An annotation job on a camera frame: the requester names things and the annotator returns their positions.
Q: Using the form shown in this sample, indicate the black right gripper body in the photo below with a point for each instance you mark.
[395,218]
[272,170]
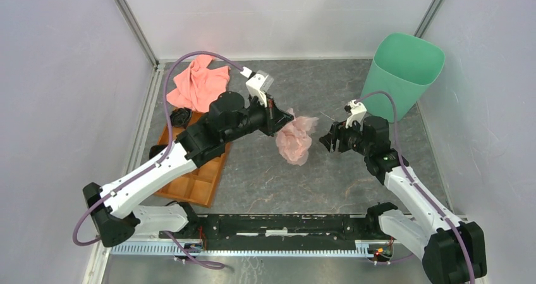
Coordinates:
[349,138]

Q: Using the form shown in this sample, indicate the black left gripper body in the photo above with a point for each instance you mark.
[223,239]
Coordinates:
[257,116]

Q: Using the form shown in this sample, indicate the pink plastic trash bag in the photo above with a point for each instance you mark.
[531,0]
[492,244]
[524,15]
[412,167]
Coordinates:
[294,139]

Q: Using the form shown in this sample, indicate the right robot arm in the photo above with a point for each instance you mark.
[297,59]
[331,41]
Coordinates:
[451,250]

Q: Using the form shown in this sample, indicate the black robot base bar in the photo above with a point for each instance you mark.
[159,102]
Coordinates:
[266,232]

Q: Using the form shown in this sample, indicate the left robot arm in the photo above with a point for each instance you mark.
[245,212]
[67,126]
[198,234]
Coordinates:
[115,208]

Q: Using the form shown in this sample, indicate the green plastic trash bin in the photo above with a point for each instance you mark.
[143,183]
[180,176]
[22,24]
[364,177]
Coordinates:
[404,66]

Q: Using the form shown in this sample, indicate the salmon pink cloth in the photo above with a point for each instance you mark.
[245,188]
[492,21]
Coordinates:
[198,86]

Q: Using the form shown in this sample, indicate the black grey rolled tie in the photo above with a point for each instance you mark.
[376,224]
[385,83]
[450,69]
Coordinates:
[180,117]

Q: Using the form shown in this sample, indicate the orange wooden divided tray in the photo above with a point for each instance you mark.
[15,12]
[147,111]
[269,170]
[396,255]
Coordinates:
[199,186]

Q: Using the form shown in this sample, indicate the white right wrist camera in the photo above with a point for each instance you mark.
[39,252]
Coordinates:
[356,113]

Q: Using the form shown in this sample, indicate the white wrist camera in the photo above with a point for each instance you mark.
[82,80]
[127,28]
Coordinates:
[258,84]
[356,113]

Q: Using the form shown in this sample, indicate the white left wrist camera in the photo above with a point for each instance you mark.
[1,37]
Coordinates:
[258,84]

